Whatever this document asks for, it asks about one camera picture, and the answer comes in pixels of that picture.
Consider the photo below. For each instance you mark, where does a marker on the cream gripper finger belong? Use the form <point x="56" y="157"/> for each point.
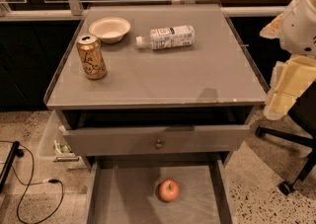
<point x="271" y="30"/>
<point x="290" y="79"/>

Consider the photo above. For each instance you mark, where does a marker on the red apple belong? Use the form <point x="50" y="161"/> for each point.
<point x="169" y="190"/>

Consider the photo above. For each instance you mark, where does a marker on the grey top drawer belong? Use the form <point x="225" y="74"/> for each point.
<point x="155" y="140"/>

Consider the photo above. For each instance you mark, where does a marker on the grey drawer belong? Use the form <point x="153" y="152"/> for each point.
<point x="126" y="192"/>
<point x="155" y="140"/>

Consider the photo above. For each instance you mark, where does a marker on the grey drawer cabinet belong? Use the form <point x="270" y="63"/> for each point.
<point x="212" y="82"/>

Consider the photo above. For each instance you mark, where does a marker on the grey middle drawer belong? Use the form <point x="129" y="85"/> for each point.
<point x="126" y="192"/>

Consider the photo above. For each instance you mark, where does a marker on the black office chair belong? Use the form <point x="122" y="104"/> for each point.
<point x="302" y="113"/>

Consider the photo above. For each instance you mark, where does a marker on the clear plastic water bottle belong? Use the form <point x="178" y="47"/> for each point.
<point x="167" y="38"/>

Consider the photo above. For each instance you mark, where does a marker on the white paper bowl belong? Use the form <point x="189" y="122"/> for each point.
<point x="110" y="30"/>

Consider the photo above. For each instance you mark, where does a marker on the gold beverage can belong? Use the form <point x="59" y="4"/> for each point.
<point x="89" y="49"/>

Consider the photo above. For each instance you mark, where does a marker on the clear plastic storage bin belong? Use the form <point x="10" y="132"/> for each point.
<point x="53" y="147"/>

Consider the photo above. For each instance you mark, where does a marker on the black floor stand bar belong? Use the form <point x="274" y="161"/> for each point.
<point x="8" y="163"/>

